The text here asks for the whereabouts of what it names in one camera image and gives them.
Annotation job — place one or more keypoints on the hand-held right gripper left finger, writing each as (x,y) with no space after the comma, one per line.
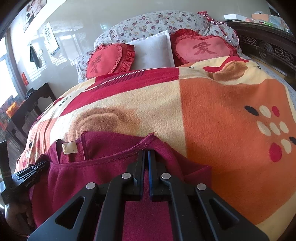
(140,171)

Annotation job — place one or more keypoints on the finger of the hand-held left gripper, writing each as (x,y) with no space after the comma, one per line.
(34,168)

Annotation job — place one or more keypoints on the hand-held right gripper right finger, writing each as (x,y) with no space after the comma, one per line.
(151,171)

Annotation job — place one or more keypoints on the maroon knit sweater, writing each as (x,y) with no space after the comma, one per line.
(92,185)

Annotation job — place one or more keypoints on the person's left hand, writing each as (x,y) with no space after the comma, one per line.
(18,215)

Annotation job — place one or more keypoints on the dark wooden side table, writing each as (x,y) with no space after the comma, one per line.
(34,109)

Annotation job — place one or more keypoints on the orange basket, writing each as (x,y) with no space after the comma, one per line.
(12,109)

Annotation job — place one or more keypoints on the printed orange red blanket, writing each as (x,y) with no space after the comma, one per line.
(196,115)

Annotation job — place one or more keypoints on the dark hat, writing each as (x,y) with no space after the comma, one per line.
(30,93)

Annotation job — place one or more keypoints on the dark hanging cloth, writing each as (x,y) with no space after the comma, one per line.
(35,56)

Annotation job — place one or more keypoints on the red heart ruffled pillow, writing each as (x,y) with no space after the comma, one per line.
(106,61)
(203,49)

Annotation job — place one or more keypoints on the white square pillow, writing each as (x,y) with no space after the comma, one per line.
(152,53)

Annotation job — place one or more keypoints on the eye chart poster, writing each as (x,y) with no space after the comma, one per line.
(51,38)

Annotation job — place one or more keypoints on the floral pillows and bedding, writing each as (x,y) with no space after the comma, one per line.
(150,25)

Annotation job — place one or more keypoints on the floral grey bed sheet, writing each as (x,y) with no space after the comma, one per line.
(291,90)

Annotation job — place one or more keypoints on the dark carved wooden cabinet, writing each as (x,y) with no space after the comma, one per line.
(266,44)

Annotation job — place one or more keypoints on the white flat box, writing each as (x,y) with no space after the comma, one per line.
(233,16)

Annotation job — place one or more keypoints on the orange box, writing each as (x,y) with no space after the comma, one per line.
(260,17)

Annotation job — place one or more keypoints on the red wall sticker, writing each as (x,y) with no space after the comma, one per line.
(24,78)

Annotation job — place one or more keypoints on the wall photo poster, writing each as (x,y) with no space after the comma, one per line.
(34,11)

